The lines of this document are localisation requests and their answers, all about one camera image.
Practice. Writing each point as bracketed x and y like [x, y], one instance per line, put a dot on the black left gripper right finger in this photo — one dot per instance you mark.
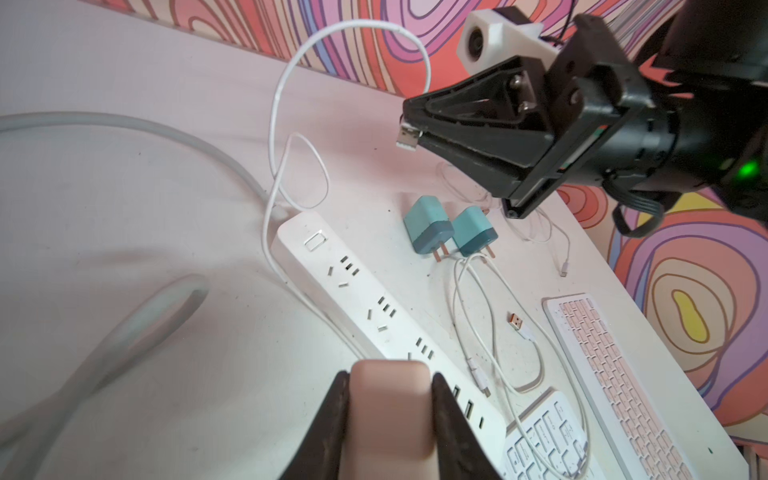
[459, 454]

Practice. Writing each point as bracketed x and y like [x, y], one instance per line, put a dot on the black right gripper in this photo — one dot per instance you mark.
[521, 131]

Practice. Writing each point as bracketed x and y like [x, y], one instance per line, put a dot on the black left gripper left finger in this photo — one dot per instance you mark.
[319, 454]

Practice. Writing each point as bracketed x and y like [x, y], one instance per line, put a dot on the pink charger adapter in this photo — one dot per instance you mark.
[390, 426]

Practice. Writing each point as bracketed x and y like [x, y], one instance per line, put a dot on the teal charger adapter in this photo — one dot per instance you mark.
[472, 231]
[428, 227]

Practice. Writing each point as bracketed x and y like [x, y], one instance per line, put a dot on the pink keyboard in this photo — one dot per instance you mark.
[637, 436]

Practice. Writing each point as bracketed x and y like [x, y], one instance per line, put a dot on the middle white keyboard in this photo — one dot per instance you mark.
[556, 433]

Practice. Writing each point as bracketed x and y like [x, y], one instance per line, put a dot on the white power strip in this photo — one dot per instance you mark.
[332, 276]

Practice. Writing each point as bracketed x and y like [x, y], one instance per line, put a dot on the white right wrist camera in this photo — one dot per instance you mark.
[491, 36]

